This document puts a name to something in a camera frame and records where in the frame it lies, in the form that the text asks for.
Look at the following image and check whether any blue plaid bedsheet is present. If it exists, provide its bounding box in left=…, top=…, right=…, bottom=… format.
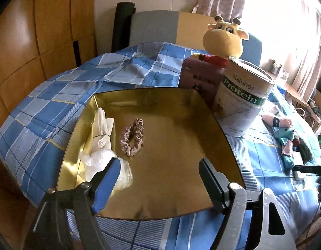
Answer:
left=0, top=42, right=321, bottom=250

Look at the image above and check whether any pink cardboard box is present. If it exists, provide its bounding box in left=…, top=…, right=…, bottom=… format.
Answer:
left=179, top=56, right=226, bottom=102

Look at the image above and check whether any pink satin scrunchie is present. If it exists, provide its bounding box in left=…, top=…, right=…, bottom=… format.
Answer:
left=120, top=118, right=145, bottom=157

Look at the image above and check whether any dark tassel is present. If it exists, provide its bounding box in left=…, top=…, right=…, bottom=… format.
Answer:
left=297, top=135, right=314, bottom=163

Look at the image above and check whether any wooden wardrobe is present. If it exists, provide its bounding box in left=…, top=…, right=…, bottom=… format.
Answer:
left=0, top=0, right=98, bottom=141

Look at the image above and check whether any small white box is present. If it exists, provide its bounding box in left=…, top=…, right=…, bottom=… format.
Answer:
left=291, top=152, right=307, bottom=180

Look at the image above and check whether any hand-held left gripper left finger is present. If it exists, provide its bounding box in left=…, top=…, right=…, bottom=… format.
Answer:
left=25, top=157, right=122, bottom=250

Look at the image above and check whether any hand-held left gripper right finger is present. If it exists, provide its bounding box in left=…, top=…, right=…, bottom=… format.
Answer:
left=199, top=158, right=299, bottom=250

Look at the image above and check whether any black rolled mat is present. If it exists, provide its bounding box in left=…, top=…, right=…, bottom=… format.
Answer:
left=111, top=2, right=137, bottom=53

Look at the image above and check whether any pink towel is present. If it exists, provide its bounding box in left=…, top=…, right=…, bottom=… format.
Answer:
left=262, top=113, right=294, bottom=129

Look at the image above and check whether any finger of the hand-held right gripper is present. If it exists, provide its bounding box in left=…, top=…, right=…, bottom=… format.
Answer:
left=293, top=164, right=321, bottom=175

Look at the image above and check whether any white powder can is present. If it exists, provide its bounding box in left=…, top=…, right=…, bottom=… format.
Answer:
left=212, top=57, right=277, bottom=137

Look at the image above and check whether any white tied cloth bundle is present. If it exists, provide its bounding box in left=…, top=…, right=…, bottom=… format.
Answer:
left=91, top=108, right=115, bottom=157

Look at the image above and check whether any light curtain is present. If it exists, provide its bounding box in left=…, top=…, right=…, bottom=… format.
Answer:
left=194, top=0, right=321, bottom=89

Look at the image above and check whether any cluttered wooden desk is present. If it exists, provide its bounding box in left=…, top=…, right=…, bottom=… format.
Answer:
left=270, top=57, right=321, bottom=133

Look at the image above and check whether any clear plastic bag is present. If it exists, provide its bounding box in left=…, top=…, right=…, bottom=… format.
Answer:
left=77, top=148, right=133, bottom=190

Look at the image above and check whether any yellow giraffe plush toy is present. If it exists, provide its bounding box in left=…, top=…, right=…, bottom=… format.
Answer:
left=190, top=16, right=249, bottom=69

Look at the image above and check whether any blue plush toy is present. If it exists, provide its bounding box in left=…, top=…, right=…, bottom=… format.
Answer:
left=274, top=126, right=297, bottom=172

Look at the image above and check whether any gold metal tin tray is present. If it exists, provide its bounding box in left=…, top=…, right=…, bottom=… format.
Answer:
left=56, top=88, right=246, bottom=220

